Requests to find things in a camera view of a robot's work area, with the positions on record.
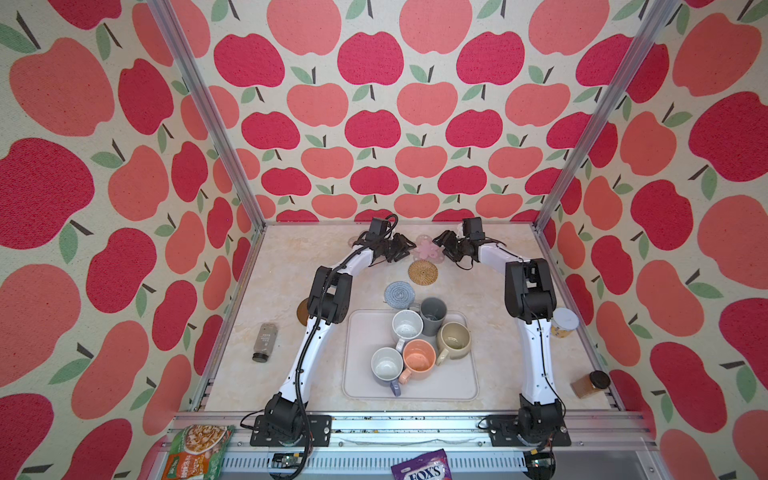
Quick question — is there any white lid glass jar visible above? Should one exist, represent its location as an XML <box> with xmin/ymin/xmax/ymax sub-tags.
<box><xmin>552</xmin><ymin>307</ymin><xmax>580</xmax><ymax>338</ymax></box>

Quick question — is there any orange mug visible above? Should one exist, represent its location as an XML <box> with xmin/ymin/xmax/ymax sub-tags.
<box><xmin>398</xmin><ymin>339</ymin><xmax>437</xmax><ymax>385</ymax></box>

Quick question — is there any black lid spice jar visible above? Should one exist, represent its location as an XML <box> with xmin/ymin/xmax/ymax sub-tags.
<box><xmin>571</xmin><ymin>370</ymin><xmax>611</xmax><ymax>399</ymax></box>

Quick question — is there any white mug purple handle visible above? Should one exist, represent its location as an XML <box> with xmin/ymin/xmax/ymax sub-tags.
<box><xmin>370</xmin><ymin>347</ymin><xmax>404</xmax><ymax>397</ymax></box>

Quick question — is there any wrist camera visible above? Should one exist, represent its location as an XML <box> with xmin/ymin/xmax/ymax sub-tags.
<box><xmin>462</xmin><ymin>217</ymin><xmax>486</xmax><ymax>242</ymax></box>
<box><xmin>365</xmin><ymin>217</ymin><xmax>391</xmax><ymax>243</ymax></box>

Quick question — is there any beige mug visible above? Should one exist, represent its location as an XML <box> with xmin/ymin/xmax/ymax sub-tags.
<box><xmin>436</xmin><ymin>322</ymin><xmax>472</xmax><ymax>365</ymax></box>

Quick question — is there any aluminium front rail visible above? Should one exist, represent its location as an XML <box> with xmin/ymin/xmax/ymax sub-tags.
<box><xmin>141</xmin><ymin>402</ymin><xmax>672</xmax><ymax>479</ymax></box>

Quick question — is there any left aluminium frame post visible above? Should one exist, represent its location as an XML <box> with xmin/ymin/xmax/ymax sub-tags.
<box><xmin>148</xmin><ymin>0</ymin><xmax>266</xmax><ymax>234</ymax></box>

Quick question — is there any white mug upper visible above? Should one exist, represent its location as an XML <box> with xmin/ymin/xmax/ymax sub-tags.
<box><xmin>391</xmin><ymin>310</ymin><xmax>423</xmax><ymax>353</ymax></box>

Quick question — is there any grey round woven coaster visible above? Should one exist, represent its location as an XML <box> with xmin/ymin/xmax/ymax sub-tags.
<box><xmin>384</xmin><ymin>281</ymin><xmax>415</xmax><ymax>310</ymax></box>

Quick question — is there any tan round rattan coaster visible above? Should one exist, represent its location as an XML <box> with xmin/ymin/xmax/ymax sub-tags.
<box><xmin>408</xmin><ymin>260</ymin><xmax>439</xmax><ymax>286</ymax></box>

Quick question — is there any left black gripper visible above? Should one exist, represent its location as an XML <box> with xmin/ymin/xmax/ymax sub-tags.
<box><xmin>377</xmin><ymin>236</ymin><xmax>415</xmax><ymax>265</ymax></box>

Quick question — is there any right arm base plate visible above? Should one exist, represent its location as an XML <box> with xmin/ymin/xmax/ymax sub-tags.
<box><xmin>478</xmin><ymin>415</ymin><xmax>572</xmax><ymax>448</ymax></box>

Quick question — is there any green snack bag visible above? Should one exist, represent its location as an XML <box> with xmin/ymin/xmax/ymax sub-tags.
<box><xmin>162</xmin><ymin>424</ymin><xmax>235</xmax><ymax>480</ymax></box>

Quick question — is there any aluminium frame post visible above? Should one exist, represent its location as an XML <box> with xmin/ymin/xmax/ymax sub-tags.
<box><xmin>148</xmin><ymin>0</ymin><xmax>266</xmax><ymax>234</ymax></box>
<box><xmin>533</xmin><ymin>0</ymin><xmax>679</xmax><ymax>234</ymax></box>

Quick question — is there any right aluminium frame post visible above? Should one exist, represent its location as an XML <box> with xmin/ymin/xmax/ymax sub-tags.
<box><xmin>533</xmin><ymin>0</ymin><xmax>679</xmax><ymax>234</ymax></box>

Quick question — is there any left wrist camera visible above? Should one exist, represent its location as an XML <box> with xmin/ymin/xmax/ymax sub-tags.
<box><xmin>365</xmin><ymin>217</ymin><xmax>391</xmax><ymax>243</ymax></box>

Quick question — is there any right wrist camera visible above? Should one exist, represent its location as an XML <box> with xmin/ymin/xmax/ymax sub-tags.
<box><xmin>462</xmin><ymin>217</ymin><xmax>486</xmax><ymax>242</ymax></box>

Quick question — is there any dark grey mug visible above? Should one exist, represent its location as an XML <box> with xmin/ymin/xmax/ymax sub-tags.
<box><xmin>412</xmin><ymin>297</ymin><xmax>447</xmax><ymax>336</ymax></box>

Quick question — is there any purple Fox's candy bag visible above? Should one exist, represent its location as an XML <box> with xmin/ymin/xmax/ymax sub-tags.
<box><xmin>391</xmin><ymin>449</ymin><xmax>452</xmax><ymax>480</ymax></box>

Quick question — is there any grey spice bottle lying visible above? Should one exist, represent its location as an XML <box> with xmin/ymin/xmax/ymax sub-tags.
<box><xmin>252</xmin><ymin>322</ymin><xmax>279</xmax><ymax>363</ymax></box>

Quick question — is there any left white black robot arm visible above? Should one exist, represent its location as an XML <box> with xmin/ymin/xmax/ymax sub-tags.
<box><xmin>261</xmin><ymin>214</ymin><xmax>415</xmax><ymax>445</ymax></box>

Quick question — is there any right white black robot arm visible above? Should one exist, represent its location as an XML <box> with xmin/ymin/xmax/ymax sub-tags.
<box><xmin>432</xmin><ymin>218</ymin><xmax>571</xmax><ymax>447</ymax></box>

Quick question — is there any white plastic tray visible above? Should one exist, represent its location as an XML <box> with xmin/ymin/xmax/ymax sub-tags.
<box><xmin>342</xmin><ymin>309</ymin><xmax>478</xmax><ymax>401</ymax></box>

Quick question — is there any brown round wooden coaster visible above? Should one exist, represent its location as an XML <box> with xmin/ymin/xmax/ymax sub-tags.
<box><xmin>296</xmin><ymin>298</ymin><xmax>309</xmax><ymax>326</ymax></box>

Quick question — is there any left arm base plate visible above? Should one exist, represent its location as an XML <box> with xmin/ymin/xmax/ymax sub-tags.
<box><xmin>249</xmin><ymin>415</ymin><xmax>333</xmax><ymax>447</ymax></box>

